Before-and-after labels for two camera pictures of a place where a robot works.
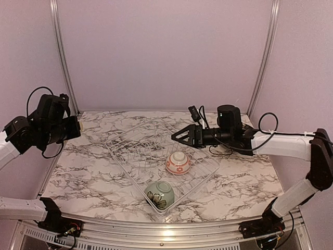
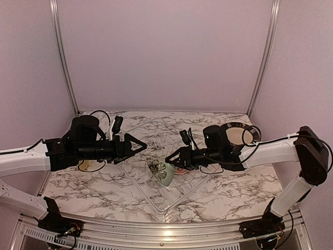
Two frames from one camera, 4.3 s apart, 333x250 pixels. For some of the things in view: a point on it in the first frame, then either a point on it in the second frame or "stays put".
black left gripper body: x=56 y=134 to x=91 y=151
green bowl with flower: x=160 y=194 to x=163 y=172
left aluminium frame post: x=53 y=3 stays put
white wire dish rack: x=168 y=173 stays put
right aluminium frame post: x=274 y=19 stays put
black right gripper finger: x=189 y=128 to x=183 y=156
